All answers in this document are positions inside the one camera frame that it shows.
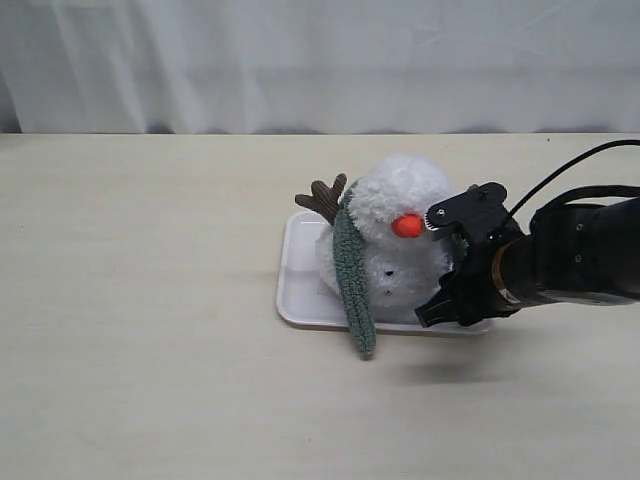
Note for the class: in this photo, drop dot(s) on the white plastic tray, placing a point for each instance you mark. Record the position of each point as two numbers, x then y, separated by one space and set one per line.
304 301

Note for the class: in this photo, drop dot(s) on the white plush snowman toy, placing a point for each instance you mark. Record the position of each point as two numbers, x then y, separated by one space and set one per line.
401 169

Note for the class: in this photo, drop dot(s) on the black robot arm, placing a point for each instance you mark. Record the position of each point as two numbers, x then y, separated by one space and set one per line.
582 247

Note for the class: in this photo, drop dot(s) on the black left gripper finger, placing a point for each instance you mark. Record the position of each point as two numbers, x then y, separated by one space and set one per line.
440 309

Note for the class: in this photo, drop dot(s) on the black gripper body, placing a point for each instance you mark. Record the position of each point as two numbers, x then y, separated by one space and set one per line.
476 289

